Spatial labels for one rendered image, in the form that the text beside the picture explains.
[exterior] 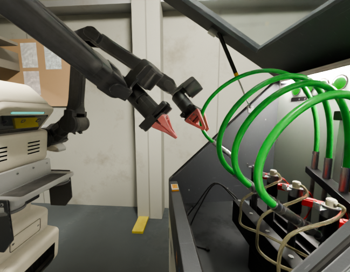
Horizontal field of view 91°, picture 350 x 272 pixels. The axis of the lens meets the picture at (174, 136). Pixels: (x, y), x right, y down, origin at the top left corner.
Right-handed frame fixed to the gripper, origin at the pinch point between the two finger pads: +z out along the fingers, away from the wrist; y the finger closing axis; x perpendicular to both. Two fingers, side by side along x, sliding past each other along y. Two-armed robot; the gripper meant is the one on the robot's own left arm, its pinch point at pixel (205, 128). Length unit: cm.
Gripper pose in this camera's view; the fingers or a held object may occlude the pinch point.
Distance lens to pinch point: 66.2
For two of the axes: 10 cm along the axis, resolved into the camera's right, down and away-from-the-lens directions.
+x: -6.4, 6.8, 3.5
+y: 5.6, 1.1, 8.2
